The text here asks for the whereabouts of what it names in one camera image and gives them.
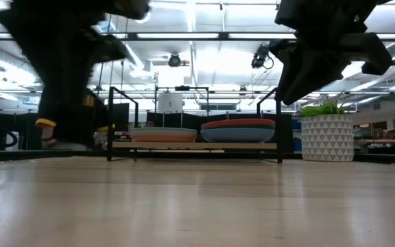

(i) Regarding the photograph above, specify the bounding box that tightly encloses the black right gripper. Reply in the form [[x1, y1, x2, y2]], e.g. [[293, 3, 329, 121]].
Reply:
[[268, 32, 395, 106]]

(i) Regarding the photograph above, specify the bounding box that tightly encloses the orange-red plate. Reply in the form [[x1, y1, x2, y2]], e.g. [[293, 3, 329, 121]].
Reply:
[[200, 118, 276, 127]]

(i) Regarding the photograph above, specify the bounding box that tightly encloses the blue plate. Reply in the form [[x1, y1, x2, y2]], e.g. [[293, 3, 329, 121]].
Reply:
[[200, 128, 276, 143]]

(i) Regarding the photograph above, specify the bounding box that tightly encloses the peach plate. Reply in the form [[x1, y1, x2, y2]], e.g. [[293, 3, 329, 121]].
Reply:
[[130, 132, 198, 143]]

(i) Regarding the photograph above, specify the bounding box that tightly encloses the green plant in patterned pot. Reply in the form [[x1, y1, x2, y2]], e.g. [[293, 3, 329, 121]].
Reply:
[[298, 92, 355, 163]]

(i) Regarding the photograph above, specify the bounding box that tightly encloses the blue bin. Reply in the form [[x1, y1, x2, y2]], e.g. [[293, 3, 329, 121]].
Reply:
[[292, 118, 303, 152]]

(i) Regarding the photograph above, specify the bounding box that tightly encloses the wooden background table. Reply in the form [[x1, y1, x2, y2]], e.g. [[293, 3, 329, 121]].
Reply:
[[355, 138, 395, 145]]

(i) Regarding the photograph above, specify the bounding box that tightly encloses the black dish rack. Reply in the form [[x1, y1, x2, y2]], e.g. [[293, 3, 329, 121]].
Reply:
[[106, 86, 283, 164]]

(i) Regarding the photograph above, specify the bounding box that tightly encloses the round black ceiling fixture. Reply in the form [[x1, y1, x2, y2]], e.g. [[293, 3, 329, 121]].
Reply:
[[167, 53, 183, 69]]

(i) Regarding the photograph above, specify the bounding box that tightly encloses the white tank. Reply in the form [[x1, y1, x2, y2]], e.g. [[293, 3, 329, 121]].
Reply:
[[156, 91, 184, 114]]

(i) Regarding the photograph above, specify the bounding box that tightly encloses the black monitor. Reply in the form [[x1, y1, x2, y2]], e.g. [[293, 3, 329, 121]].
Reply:
[[113, 102, 130, 133]]

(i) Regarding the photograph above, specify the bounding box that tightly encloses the black ceiling camera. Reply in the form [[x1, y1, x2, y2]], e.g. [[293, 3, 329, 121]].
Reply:
[[251, 43, 274, 70]]

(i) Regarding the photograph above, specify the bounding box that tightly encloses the black overhead frame beam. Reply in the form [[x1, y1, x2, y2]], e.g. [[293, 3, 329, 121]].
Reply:
[[0, 32, 395, 42]]

